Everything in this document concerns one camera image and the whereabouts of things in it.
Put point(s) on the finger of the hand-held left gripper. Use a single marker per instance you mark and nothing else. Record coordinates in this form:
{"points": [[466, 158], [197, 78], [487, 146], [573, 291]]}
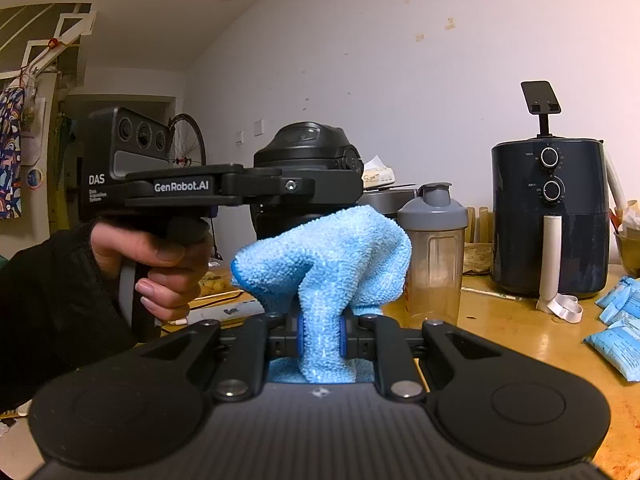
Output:
{"points": [[280, 187]]}

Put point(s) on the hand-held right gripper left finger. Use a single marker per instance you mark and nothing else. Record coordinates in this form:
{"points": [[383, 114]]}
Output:
{"points": [[299, 332]]}

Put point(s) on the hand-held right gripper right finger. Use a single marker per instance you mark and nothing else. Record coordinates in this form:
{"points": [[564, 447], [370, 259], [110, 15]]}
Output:
{"points": [[344, 332]]}

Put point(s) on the black water bottle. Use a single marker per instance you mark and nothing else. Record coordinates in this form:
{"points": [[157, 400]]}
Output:
{"points": [[305, 150]]}

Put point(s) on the blue microfiber cloth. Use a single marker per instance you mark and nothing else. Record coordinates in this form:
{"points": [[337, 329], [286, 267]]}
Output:
{"points": [[330, 260]]}

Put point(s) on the person's left hand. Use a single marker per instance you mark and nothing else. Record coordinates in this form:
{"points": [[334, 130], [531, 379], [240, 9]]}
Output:
{"points": [[170, 280]]}

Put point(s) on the bicycle wheel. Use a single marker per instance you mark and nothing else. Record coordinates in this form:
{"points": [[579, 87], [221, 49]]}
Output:
{"points": [[192, 135]]}

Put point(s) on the round sticker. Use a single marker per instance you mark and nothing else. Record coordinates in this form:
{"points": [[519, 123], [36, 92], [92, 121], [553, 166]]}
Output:
{"points": [[35, 179]]}

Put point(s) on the silver rice cooker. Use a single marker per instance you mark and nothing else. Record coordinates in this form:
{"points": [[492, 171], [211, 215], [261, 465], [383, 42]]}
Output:
{"points": [[390, 197]]}

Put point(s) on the clear shaker bottle grey lid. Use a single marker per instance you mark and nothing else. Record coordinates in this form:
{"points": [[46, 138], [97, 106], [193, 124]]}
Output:
{"points": [[435, 260]]}

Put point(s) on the colourful printed cloth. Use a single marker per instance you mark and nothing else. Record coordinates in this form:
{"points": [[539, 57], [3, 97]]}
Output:
{"points": [[10, 155]]}

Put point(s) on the brown paper bag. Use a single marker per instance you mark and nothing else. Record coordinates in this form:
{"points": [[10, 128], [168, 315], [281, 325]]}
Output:
{"points": [[477, 258]]}

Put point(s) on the thin white stick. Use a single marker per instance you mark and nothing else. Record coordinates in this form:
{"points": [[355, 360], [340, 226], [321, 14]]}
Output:
{"points": [[492, 294]]}

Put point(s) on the wooden chair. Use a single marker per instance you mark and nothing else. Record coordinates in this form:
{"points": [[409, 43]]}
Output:
{"points": [[480, 225]]}

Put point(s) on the dark blue air fryer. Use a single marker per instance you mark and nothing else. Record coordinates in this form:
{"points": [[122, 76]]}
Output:
{"points": [[550, 250]]}

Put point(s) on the blue packet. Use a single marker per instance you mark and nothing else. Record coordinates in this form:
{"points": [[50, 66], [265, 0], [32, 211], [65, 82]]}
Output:
{"points": [[631, 282], [615, 352], [622, 305]]}

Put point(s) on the black phone stand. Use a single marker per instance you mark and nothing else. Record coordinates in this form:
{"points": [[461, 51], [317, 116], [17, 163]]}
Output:
{"points": [[540, 95]]}

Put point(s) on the clear bag of flatbread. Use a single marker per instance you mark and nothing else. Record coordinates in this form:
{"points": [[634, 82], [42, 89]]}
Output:
{"points": [[627, 240]]}

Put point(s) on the white tube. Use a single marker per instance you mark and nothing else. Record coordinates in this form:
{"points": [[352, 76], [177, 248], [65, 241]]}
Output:
{"points": [[614, 180]]}

